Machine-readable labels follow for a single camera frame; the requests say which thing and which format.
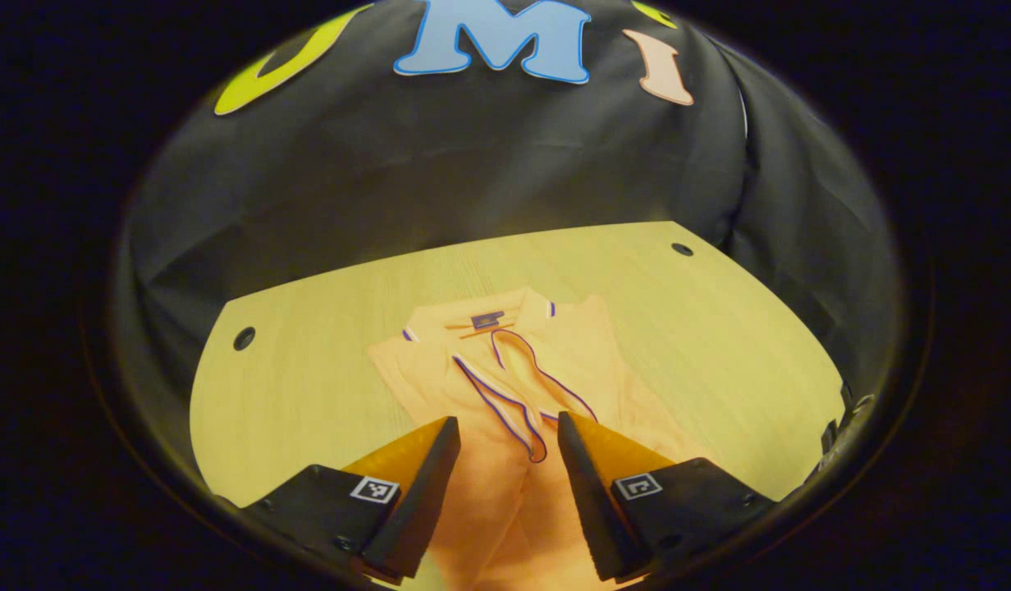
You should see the orange T-shirt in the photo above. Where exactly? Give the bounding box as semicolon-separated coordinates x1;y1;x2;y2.
366;286;716;591

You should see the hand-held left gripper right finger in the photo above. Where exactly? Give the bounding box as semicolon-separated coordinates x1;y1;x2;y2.
557;410;777;584

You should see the black backdrop cloth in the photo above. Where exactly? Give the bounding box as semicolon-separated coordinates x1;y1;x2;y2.
116;0;904;460

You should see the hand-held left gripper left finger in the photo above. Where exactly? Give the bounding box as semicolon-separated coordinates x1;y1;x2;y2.
214;415;462;585

